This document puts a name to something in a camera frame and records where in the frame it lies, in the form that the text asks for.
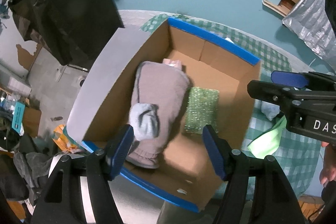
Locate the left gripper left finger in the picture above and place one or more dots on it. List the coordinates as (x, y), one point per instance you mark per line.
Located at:
(117, 150)

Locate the wooden plank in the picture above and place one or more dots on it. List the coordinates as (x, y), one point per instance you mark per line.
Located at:
(280, 9)

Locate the person's right hand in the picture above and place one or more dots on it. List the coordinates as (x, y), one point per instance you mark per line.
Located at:
(328, 171)

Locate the blue cardboard box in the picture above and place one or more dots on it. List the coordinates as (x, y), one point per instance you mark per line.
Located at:
(185, 176)

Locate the green glitter sponge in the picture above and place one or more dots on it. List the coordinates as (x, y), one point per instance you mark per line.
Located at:
(202, 110)

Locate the pink patterned cloth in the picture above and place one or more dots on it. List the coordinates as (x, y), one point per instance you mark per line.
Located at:
(173, 63)

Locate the light green cloth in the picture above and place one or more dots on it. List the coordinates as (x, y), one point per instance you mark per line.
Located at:
(269, 142)

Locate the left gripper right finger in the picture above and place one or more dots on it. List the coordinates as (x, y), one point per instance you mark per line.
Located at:
(219, 152)

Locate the grey sock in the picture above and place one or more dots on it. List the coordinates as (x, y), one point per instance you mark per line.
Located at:
(144, 121)

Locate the green checkered tablecloth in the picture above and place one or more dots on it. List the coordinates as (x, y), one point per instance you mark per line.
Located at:
(297, 155)

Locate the teal small box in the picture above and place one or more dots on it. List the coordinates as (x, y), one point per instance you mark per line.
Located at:
(17, 122)

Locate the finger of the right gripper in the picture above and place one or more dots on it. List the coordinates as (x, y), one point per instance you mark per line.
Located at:
(281, 95)
(309, 80)

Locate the silver foil curtain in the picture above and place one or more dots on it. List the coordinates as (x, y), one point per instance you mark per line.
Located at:
(309, 21)

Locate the white cloth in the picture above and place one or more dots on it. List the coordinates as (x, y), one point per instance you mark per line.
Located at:
(270, 110)

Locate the grey fleece towel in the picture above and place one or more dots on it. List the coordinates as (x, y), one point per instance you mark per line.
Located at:
(165, 87)

